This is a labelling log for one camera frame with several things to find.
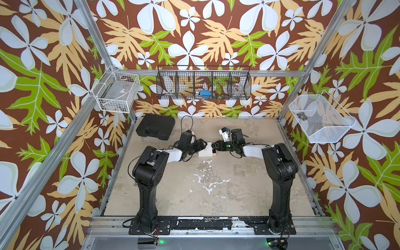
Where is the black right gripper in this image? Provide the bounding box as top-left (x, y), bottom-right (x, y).
top-left (210, 140), bottom-right (237, 152)

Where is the white sleeve jewelry box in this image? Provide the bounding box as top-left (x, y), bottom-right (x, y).
top-left (198, 142), bottom-right (213, 157)

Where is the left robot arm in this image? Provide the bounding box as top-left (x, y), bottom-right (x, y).
top-left (129, 130), bottom-right (207, 236)

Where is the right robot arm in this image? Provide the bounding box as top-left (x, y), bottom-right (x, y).
top-left (211, 127), bottom-right (299, 234)

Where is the black hard case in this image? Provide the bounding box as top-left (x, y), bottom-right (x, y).
top-left (136, 114), bottom-right (175, 141)

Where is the blue object in basket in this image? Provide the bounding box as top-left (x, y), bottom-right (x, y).
top-left (200, 90), bottom-right (212, 100)

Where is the small metal object in basket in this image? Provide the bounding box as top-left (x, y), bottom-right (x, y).
top-left (296, 112), bottom-right (308, 121)

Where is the white mesh basket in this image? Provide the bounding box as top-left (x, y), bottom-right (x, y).
top-left (289, 91), bottom-right (356, 144)

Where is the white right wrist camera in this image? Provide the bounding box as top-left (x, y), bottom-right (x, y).
top-left (219, 127), bottom-right (231, 142)

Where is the black wire basket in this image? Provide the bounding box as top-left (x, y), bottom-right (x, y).
top-left (156, 65), bottom-right (252, 101)

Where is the white wire basket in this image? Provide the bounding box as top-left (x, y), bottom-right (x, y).
top-left (92, 69), bottom-right (140, 114)

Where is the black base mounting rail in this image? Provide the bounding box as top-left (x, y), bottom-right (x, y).
top-left (122, 216), bottom-right (296, 237)

